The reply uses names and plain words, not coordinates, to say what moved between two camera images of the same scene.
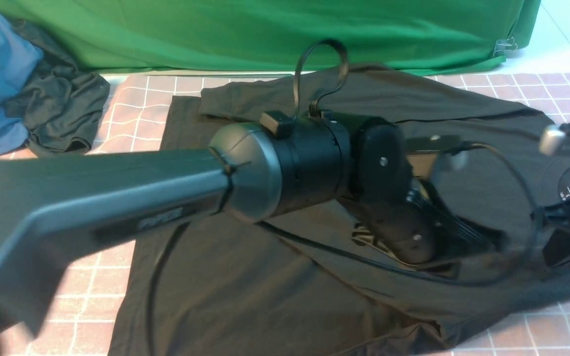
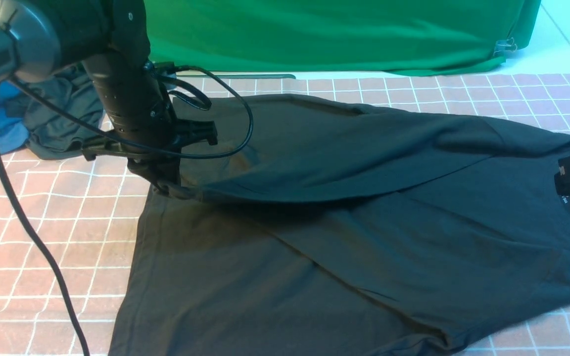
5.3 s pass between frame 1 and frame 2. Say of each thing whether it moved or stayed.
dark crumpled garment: stayed
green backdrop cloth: stayed
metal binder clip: stayed
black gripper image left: moved
